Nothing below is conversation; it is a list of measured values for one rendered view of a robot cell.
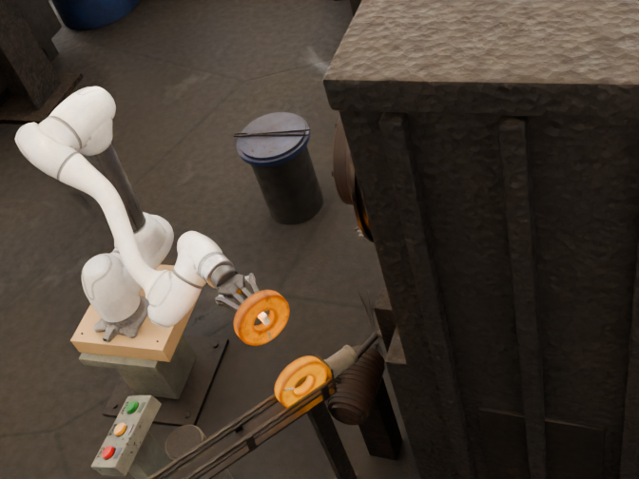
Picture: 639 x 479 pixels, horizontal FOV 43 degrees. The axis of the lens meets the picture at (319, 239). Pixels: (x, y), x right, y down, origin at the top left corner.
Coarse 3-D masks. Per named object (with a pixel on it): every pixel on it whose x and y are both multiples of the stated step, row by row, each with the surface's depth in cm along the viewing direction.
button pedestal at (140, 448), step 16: (128, 400) 245; (144, 400) 240; (128, 416) 239; (144, 416) 237; (112, 432) 238; (144, 432) 236; (128, 448) 231; (144, 448) 242; (160, 448) 250; (96, 464) 232; (112, 464) 228; (128, 464) 230; (144, 464) 243; (160, 464) 251
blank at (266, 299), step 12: (252, 300) 207; (264, 300) 208; (276, 300) 210; (240, 312) 207; (252, 312) 207; (276, 312) 212; (288, 312) 215; (240, 324) 207; (252, 324) 209; (276, 324) 215; (240, 336) 209; (252, 336) 212; (264, 336) 214
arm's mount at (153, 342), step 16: (96, 320) 294; (80, 336) 290; (96, 336) 288; (144, 336) 283; (160, 336) 281; (176, 336) 286; (80, 352) 295; (96, 352) 291; (112, 352) 288; (128, 352) 284; (144, 352) 281; (160, 352) 278
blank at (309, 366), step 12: (300, 360) 216; (312, 360) 217; (288, 372) 215; (300, 372) 215; (312, 372) 219; (324, 372) 222; (276, 384) 216; (288, 384) 215; (312, 384) 222; (276, 396) 219; (288, 396) 218; (300, 396) 221
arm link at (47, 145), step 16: (32, 128) 234; (48, 128) 234; (64, 128) 235; (32, 144) 232; (48, 144) 232; (64, 144) 234; (80, 144) 240; (32, 160) 234; (48, 160) 232; (64, 160) 232
